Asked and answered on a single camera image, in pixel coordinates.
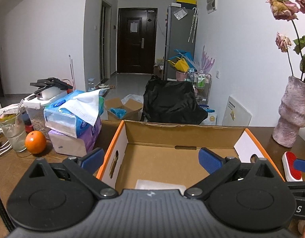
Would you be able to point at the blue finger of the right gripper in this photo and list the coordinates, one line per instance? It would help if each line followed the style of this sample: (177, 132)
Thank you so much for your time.
(299, 165)

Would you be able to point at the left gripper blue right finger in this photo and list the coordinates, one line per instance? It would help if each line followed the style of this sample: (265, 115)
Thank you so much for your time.
(209, 160)

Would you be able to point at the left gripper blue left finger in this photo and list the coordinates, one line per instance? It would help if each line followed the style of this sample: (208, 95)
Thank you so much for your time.
(92, 161)

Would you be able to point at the red white lint brush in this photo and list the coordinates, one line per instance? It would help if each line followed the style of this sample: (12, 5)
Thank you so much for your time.
(291, 174)

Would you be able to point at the purple tissue pack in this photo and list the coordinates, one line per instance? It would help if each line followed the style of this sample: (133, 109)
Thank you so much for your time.
(80, 146)

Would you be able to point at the blue tissue pack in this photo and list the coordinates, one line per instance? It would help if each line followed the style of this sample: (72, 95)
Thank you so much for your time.
(74, 113)

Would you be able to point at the orange cardboard box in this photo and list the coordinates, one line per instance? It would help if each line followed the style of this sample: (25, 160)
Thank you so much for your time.
(168, 153)

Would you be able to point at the white packet in box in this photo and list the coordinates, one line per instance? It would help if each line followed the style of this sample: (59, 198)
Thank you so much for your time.
(152, 185)

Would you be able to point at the orange fruit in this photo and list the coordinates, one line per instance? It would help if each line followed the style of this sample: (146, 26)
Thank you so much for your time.
(35, 142)

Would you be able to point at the pink ceramic vase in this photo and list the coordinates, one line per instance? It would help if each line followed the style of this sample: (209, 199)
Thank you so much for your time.
(292, 113)

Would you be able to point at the small open cardboard box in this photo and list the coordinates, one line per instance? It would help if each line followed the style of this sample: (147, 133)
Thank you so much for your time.
(117, 111)

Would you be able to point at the black bag on chair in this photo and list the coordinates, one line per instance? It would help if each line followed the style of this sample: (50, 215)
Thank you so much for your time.
(171, 102)

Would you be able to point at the clear plastic food container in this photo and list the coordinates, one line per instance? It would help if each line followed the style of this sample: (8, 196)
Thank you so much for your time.
(35, 104)

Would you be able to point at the metal storage cart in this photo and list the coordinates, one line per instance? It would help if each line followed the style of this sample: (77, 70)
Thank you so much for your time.
(202, 85)

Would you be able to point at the black item on container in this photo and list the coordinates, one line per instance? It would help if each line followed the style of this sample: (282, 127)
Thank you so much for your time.
(43, 84)

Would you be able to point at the clear drinking glass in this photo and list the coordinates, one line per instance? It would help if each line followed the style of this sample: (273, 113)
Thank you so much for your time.
(13, 128)

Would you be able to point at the purple hangers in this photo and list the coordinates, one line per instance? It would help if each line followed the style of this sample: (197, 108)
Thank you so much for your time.
(206, 62)

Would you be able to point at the white mop stick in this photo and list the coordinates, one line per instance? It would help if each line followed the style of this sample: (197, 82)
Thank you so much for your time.
(72, 71)

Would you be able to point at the yellow blue hangers pile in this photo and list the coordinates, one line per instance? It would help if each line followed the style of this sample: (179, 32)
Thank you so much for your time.
(182, 61)

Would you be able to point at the dark front door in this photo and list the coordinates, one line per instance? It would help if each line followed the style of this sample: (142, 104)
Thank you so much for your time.
(136, 47)

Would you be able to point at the white umbrella on fridge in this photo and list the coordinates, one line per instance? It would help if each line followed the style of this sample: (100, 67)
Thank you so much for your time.
(193, 27)

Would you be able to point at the grey refrigerator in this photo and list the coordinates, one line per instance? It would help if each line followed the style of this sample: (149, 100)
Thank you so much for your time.
(178, 25)

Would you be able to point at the dried pink roses bouquet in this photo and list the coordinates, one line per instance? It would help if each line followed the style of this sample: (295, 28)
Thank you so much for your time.
(287, 10)

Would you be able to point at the yellow black box on fridge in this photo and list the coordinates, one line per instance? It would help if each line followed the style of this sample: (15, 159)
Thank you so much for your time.
(194, 2)

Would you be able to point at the white board leaning on wall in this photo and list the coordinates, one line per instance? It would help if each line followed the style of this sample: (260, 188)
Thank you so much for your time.
(235, 114)

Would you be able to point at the white charger with cable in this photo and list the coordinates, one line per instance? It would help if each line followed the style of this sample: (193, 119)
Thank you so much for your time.
(5, 145)

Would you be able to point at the white wall vent panel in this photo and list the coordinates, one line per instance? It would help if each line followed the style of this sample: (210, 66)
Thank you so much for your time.
(211, 6)

